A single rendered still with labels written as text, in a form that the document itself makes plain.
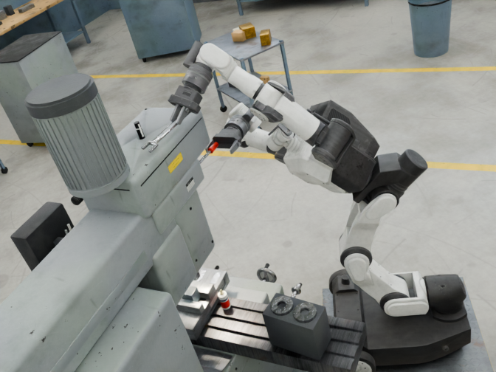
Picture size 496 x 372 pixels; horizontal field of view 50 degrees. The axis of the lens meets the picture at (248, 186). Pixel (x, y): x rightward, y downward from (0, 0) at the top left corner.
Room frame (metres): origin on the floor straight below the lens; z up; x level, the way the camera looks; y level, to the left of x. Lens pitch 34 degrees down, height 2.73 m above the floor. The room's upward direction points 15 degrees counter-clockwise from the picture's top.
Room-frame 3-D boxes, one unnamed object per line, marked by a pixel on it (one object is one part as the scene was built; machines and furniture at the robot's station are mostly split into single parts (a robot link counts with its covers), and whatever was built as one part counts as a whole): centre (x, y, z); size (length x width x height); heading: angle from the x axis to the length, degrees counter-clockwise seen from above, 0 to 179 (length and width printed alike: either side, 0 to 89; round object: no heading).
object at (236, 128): (1.89, 0.01, 1.70); 0.13 x 0.12 x 0.10; 58
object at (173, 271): (1.53, 0.42, 1.47); 0.24 x 0.19 x 0.26; 58
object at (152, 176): (1.68, 0.32, 1.81); 0.47 x 0.26 x 0.16; 148
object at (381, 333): (1.77, -0.57, 0.59); 0.64 x 0.52 x 0.33; 76
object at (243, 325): (1.67, 0.27, 0.92); 1.24 x 0.23 x 0.08; 58
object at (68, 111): (1.48, 0.45, 2.05); 0.20 x 0.20 x 0.32
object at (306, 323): (1.42, -0.05, 1.06); 0.22 x 0.12 x 0.20; 51
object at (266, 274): (2.11, 0.05, 0.66); 0.16 x 0.12 x 0.12; 148
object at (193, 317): (1.75, 0.35, 1.01); 0.35 x 0.15 x 0.11; 148
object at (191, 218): (1.69, 0.32, 1.47); 0.21 x 0.19 x 0.32; 58
